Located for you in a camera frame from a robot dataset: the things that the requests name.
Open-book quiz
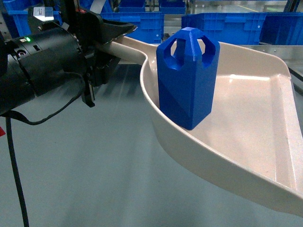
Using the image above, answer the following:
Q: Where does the beige plastic scoop tray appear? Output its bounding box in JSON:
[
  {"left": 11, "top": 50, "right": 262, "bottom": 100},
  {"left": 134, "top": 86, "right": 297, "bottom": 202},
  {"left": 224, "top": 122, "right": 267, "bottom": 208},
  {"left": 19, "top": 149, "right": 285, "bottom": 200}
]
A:
[{"left": 97, "top": 37, "right": 303, "bottom": 217}]

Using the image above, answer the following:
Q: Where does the blue crate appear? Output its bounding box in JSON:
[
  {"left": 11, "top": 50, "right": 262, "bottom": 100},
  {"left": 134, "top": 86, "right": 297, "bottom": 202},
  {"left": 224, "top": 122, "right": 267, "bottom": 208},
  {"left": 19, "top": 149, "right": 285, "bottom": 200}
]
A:
[
  {"left": 101, "top": 12, "right": 164, "bottom": 44},
  {"left": 181, "top": 12, "right": 267, "bottom": 45}
]

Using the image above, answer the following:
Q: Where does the blue crate centre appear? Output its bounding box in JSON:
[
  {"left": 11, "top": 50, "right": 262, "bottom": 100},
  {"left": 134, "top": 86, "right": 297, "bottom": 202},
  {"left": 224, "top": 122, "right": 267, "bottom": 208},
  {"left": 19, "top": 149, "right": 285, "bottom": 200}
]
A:
[{"left": 101, "top": 12, "right": 164, "bottom": 44}]

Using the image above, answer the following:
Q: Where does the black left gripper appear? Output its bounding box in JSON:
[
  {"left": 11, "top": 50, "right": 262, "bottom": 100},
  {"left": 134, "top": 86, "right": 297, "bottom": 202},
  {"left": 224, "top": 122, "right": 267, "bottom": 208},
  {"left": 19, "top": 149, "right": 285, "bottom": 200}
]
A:
[{"left": 27, "top": 0, "right": 137, "bottom": 107}]

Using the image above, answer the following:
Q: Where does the blue crate right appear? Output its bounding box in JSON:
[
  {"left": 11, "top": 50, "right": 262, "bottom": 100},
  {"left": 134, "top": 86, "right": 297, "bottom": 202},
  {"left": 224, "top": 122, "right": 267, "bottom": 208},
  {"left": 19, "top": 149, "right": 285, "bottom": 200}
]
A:
[{"left": 181, "top": 12, "right": 267, "bottom": 45}]

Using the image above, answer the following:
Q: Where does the blue printed block part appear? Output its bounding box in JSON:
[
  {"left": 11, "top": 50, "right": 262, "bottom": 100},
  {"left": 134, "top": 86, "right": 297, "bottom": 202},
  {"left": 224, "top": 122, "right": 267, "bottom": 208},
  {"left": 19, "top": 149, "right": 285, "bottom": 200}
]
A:
[{"left": 156, "top": 27, "right": 220, "bottom": 130}]

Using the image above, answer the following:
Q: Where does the black cable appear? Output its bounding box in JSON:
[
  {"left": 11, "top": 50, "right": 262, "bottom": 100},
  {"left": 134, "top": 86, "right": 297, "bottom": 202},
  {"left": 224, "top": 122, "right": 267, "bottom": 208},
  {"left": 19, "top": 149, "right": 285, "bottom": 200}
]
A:
[{"left": 5, "top": 72, "right": 86, "bottom": 227}]

